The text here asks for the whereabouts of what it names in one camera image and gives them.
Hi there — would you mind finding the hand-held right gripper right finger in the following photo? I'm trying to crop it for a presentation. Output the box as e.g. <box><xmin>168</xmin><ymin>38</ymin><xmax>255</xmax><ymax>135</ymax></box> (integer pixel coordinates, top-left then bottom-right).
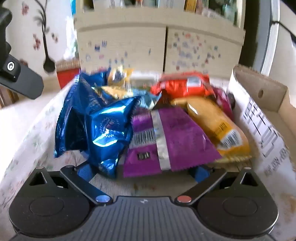
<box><xmin>174</xmin><ymin>165</ymin><xmax>262</xmax><ymax>205</ymax></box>

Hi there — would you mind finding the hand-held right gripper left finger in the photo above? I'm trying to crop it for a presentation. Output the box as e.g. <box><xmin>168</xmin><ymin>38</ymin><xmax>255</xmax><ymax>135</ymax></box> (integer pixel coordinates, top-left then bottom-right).
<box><xmin>29</xmin><ymin>161</ymin><xmax>114</xmax><ymax>207</ymax></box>

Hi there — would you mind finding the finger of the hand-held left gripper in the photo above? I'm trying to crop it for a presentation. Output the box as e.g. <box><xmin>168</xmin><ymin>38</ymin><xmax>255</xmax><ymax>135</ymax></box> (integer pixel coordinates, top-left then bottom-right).
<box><xmin>0</xmin><ymin>54</ymin><xmax>44</xmax><ymax>100</ymax></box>

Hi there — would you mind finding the purple snack packet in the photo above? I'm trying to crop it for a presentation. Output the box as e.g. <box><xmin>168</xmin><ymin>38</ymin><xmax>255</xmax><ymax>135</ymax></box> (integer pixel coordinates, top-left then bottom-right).
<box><xmin>122</xmin><ymin>107</ymin><xmax>222</xmax><ymax>179</ymax></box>

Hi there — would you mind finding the blue foil snack bag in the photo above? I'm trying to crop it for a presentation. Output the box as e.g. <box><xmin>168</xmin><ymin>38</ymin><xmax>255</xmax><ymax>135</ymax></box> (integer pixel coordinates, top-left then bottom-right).
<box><xmin>54</xmin><ymin>71</ymin><xmax>111</xmax><ymax>159</ymax></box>
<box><xmin>84</xmin><ymin>96</ymin><xmax>142</xmax><ymax>178</ymax></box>

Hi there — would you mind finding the long yellow snack packet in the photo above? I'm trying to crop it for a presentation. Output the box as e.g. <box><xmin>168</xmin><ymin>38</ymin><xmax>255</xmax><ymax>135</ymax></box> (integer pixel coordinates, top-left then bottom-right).
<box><xmin>171</xmin><ymin>96</ymin><xmax>252</xmax><ymax>163</ymax></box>

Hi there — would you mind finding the cardboard box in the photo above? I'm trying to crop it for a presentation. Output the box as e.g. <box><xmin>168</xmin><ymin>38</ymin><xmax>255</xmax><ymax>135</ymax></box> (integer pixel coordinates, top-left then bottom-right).
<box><xmin>228</xmin><ymin>65</ymin><xmax>296</xmax><ymax>193</ymax></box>

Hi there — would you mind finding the pink snack packet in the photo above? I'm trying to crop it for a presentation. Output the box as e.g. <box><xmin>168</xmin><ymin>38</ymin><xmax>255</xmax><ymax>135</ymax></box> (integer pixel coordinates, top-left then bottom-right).
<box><xmin>213</xmin><ymin>87</ymin><xmax>234</xmax><ymax>117</ymax></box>

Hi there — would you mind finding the small yellow snack packet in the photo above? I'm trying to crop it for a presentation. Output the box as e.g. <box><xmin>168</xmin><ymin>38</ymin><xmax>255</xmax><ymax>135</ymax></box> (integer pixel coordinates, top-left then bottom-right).
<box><xmin>101</xmin><ymin>86</ymin><xmax>134</xmax><ymax>100</ymax></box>
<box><xmin>108</xmin><ymin>67</ymin><xmax>134</xmax><ymax>87</ymax></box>

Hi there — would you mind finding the red snack packet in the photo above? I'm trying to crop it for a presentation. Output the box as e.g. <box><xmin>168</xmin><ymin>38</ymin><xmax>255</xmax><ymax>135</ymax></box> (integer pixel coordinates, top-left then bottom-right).
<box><xmin>150</xmin><ymin>72</ymin><xmax>213</xmax><ymax>98</ymax></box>

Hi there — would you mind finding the teal blue snack packet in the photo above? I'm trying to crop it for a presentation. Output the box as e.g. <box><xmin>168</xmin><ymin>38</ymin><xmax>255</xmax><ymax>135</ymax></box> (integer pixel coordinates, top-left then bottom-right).
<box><xmin>129</xmin><ymin>89</ymin><xmax>162</xmax><ymax>110</ymax></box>

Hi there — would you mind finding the red gift box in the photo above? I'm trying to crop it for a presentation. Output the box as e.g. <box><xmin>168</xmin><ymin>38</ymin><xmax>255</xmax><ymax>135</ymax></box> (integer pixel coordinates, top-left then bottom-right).
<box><xmin>55</xmin><ymin>59</ymin><xmax>81</xmax><ymax>90</ymax></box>

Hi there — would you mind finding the floral tablecloth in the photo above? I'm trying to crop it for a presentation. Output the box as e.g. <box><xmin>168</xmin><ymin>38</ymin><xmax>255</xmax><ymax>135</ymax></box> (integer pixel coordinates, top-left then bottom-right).
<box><xmin>0</xmin><ymin>70</ymin><xmax>296</xmax><ymax>241</ymax></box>

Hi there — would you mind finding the clear plastic bag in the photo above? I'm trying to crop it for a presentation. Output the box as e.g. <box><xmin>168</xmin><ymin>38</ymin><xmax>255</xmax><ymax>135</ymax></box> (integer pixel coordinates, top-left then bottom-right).
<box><xmin>65</xmin><ymin>16</ymin><xmax>79</xmax><ymax>61</ymax></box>

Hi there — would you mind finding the beige wooden cabinet with stickers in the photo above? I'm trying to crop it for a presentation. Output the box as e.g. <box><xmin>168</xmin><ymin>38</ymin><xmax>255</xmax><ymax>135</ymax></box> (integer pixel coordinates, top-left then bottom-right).
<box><xmin>74</xmin><ymin>0</ymin><xmax>247</xmax><ymax>73</ymax></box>

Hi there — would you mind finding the yellow carton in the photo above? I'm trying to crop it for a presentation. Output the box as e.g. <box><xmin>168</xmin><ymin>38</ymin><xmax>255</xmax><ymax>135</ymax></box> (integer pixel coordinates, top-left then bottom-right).
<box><xmin>184</xmin><ymin>0</ymin><xmax>197</xmax><ymax>11</ymax></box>

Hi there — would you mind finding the black cable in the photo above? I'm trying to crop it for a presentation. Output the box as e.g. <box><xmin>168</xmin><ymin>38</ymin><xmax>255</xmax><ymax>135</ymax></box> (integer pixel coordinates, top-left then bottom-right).
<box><xmin>270</xmin><ymin>20</ymin><xmax>296</xmax><ymax>41</ymax></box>

